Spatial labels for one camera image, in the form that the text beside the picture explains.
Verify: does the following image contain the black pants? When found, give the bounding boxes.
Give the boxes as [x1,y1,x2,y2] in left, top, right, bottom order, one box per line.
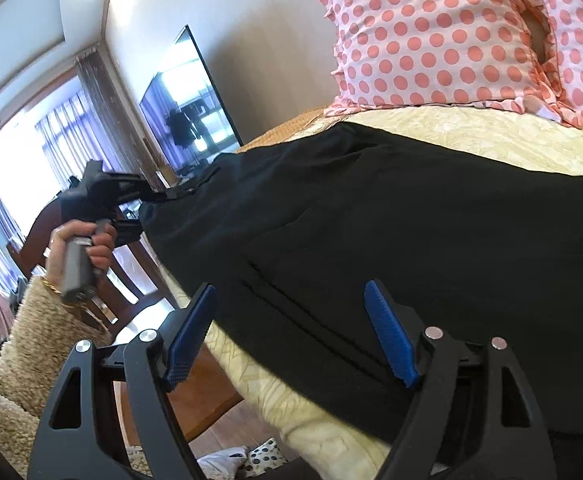
[138,120,583,451]

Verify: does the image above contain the beige fuzzy sleeve forearm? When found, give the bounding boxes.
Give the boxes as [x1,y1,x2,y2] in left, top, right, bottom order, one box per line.
[0,276,112,476]

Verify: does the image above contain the person's left hand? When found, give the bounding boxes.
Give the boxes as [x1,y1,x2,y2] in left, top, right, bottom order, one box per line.
[45,220,117,292]

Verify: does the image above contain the purple window curtain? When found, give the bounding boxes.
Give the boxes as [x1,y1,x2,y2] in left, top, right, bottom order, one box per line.
[0,46,156,294]

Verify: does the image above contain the dark wooden chair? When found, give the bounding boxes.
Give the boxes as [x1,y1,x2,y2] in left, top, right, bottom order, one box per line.
[8,194,245,446]

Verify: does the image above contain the black flat screen television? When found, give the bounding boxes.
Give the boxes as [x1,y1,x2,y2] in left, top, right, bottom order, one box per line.
[140,27,243,178]

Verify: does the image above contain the cream patterned bed blanket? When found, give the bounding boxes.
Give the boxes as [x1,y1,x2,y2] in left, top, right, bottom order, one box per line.
[158,104,583,480]

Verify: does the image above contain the polka-dot slipper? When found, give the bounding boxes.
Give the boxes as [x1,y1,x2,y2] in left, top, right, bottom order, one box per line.
[241,438,295,479]

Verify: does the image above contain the left pink polka-dot pillow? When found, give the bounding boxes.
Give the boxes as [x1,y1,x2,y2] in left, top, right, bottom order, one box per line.
[319,0,559,120]

